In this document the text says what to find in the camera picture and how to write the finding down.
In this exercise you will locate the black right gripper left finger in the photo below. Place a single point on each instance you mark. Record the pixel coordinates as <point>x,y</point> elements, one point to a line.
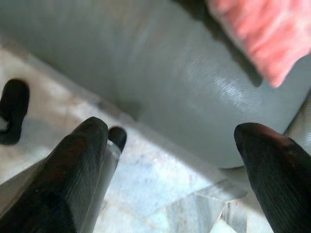
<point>60,184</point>

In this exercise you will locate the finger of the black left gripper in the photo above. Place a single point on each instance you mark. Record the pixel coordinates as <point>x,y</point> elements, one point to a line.
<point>15,102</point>

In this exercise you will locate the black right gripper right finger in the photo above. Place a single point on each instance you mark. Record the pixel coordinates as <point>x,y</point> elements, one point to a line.
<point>281,182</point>

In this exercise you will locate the grey-green leather sofa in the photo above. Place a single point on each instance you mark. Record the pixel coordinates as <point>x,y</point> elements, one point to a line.
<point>145,60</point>

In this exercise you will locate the silver right robot leg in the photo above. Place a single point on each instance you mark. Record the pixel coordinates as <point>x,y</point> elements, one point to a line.
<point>117,136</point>

